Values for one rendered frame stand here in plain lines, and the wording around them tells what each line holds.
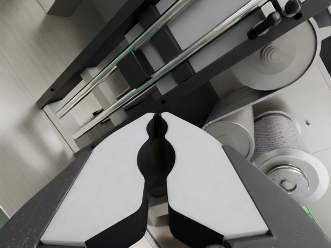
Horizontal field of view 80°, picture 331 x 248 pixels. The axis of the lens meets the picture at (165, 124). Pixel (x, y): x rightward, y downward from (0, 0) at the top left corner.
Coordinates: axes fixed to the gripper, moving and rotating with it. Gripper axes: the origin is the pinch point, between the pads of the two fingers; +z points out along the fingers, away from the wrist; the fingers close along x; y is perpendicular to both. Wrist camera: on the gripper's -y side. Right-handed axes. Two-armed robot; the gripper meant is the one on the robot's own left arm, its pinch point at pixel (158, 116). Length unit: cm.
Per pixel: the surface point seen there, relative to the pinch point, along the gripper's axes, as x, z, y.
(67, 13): -29, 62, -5
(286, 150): 24.5, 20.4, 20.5
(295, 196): 26.1, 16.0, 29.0
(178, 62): 2.7, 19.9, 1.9
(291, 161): 25.5, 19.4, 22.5
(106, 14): -21, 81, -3
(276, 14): 11.4, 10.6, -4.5
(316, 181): 30.0, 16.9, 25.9
